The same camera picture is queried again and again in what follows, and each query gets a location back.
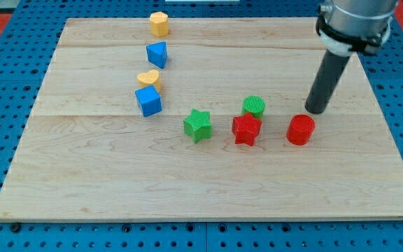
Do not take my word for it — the green star block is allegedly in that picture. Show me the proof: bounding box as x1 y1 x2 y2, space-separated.
183 108 212 144

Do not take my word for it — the wooden board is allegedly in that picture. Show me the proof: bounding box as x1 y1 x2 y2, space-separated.
0 17 403 223

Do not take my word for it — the red star block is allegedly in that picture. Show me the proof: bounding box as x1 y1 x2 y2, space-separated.
232 112 262 146

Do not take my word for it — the yellow hexagon block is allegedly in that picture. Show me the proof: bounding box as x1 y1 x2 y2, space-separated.
149 12 169 37

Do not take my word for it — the blue cube block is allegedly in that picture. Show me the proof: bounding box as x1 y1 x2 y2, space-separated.
135 85 162 117

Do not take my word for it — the yellow heart block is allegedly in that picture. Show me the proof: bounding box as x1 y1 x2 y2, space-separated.
136 69 162 92

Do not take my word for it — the blue triangle block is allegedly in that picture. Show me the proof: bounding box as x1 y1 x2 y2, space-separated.
146 41 167 69

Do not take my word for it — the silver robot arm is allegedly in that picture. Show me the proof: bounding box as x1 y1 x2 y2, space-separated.
316 0 398 57

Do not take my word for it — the green cylinder block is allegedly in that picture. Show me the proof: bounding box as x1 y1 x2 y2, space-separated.
241 95 266 120

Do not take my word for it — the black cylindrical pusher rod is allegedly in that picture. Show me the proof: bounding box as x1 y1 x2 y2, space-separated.
304 50 350 114

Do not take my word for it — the red cylinder block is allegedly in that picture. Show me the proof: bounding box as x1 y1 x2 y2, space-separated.
286 114 316 146

